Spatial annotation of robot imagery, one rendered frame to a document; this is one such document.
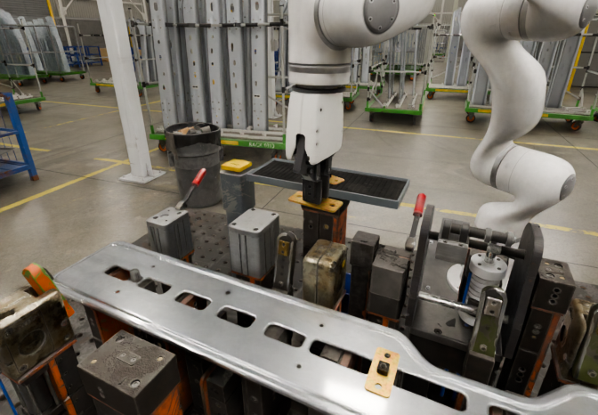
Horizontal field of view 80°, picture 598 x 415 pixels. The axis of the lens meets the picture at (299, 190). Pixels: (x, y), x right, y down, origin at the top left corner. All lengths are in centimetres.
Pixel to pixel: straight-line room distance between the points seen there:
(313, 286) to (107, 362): 37
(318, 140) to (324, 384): 36
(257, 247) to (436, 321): 38
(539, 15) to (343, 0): 43
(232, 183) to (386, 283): 48
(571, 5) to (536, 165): 36
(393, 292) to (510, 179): 43
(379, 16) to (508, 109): 53
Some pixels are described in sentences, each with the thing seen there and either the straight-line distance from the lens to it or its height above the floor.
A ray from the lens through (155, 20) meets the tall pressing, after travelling 510.
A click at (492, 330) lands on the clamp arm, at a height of 103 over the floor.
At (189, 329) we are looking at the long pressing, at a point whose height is 100.
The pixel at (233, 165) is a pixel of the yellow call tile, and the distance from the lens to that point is 96.
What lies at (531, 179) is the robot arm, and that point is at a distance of 97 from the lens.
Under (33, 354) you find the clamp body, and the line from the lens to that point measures 81.
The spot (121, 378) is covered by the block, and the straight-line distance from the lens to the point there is 62.
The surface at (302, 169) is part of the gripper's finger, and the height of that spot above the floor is 130.
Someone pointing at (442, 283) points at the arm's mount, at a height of 80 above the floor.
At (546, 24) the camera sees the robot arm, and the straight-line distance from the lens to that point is 77.
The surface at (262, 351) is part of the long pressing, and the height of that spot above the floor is 100.
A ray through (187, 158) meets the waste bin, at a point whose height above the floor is 50.
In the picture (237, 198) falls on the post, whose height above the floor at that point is 107.
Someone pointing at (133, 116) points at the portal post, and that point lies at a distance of 414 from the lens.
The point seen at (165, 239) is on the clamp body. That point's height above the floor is 102.
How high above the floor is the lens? 148
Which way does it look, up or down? 24 degrees down
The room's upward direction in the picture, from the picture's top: straight up
